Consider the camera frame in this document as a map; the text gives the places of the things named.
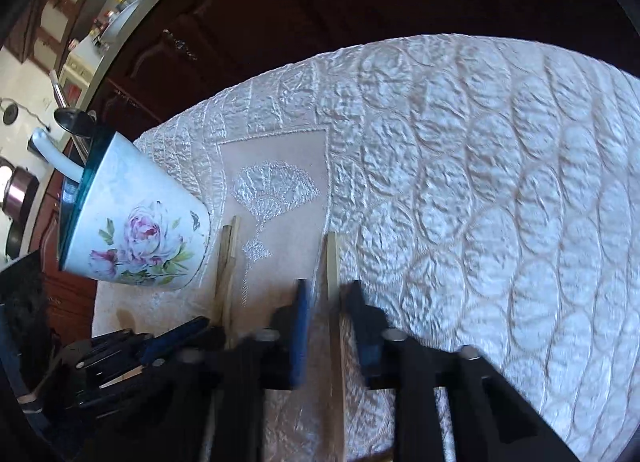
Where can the white floral cup blue rim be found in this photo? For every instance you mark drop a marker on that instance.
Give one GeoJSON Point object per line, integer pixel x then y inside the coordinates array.
{"type": "Point", "coordinates": [145, 222]}

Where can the wooden chopstick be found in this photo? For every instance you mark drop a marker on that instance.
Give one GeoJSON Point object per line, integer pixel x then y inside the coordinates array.
{"type": "Point", "coordinates": [234, 242]}
{"type": "Point", "coordinates": [333, 267]}

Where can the metal tray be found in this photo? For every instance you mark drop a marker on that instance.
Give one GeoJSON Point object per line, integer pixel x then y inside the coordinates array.
{"type": "Point", "coordinates": [117, 22]}

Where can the copper pot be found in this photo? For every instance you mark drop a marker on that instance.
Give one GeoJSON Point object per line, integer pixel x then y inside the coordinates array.
{"type": "Point", "coordinates": [20, 189]}

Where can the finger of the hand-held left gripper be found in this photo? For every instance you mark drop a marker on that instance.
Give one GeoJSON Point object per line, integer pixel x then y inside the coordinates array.
{"type": "Point", "coordinates": [172, 337]}
{"type": "Point", "coordinates": [117, 344]}

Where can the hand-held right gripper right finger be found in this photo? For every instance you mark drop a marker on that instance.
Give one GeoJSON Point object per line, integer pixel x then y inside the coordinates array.
{"type": "Point", "coordinates": [367, 342]}

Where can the metal spoon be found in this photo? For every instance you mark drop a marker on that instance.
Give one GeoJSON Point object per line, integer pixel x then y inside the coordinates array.
{"type": "Point", "coordinates": [70, 118]}

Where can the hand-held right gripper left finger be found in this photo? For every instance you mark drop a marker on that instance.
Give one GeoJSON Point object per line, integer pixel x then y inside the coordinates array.
{"type": "Point", "coordinates": [300, 337]}

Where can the white quilted tablecloth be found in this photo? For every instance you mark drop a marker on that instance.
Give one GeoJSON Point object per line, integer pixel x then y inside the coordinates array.
{"type": "Point", "coordinates": [475, 192]}

